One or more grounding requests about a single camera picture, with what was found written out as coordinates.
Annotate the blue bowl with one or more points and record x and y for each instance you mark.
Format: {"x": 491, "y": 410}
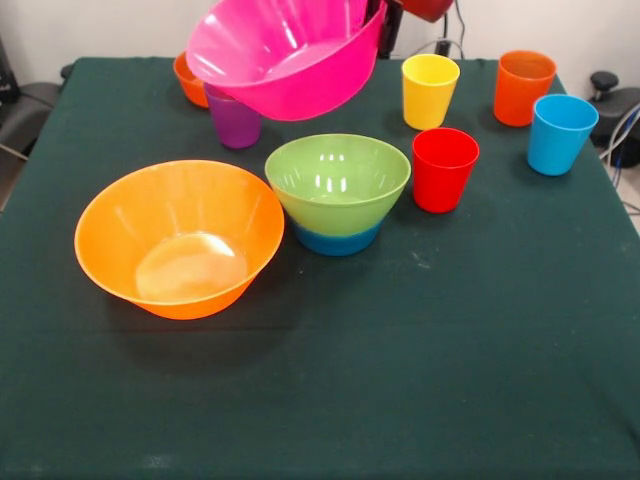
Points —
{"x": 335, "y": 244}

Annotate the orange cup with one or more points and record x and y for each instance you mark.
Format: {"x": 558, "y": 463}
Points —
{"x": 515, "y": 100}

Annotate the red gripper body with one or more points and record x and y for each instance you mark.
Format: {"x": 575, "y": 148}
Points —
{"x": 430, "y": 9}

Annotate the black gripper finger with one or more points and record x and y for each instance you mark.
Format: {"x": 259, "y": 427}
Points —
{"x": 391, "y": 30}
{"x": 373, "y": 11}

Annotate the black round knob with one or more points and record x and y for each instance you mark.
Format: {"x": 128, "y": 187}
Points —
{"x": 66, "y": 71}
{"x": 604, "y": 80}

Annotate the blue cup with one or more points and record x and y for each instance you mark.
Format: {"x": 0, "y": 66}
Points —
{"x": 555, "y": 145}

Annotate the black power plug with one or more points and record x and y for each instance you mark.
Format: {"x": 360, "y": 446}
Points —
{"x": 443, "y": 47}

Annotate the black round base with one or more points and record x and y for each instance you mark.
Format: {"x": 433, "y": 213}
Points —
{"x": 25, "y": 110}
{"x": 627, "y": 100}

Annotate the black equipment box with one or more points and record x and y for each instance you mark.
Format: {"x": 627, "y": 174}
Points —
{"x": 5, "y": 75}

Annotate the large orange bowl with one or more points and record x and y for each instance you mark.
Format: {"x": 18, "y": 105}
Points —
{"x": 150, "y": 215}

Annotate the purple cup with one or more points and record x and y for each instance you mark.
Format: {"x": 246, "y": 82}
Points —
{"x": 232, "y": 127}

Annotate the small dark orange bowl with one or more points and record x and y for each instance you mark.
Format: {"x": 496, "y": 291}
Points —
{"x": 190, "y": 87}

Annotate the dark green table cloth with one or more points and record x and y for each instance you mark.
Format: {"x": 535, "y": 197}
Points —
{"x": 350, "y": 375}

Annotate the yellow cup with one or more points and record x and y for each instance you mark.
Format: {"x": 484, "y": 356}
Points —
{"x": 427, "y": 105}

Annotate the large pink bowl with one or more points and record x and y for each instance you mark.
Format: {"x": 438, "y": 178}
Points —
{"x": 300, "y": 90}

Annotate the green bowl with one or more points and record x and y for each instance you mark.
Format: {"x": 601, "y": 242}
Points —
{"x": 360, "y": 165}

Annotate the grey metal leg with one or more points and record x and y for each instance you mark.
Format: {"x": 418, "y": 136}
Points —
{"x": 12, "y": 150}

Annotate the red cup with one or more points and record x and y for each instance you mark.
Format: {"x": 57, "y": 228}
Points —
{"x": 440, "y": 185}

